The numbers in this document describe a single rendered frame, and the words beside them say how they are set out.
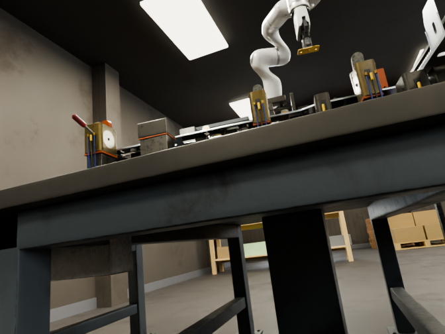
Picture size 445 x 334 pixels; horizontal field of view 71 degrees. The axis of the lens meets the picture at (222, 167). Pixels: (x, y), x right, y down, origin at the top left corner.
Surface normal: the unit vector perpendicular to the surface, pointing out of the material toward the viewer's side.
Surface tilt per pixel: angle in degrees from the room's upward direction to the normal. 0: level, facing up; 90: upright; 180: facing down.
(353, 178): 90
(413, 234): 90
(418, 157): 90
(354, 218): 90
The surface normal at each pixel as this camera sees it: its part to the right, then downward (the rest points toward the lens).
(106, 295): -0.36, -0.19
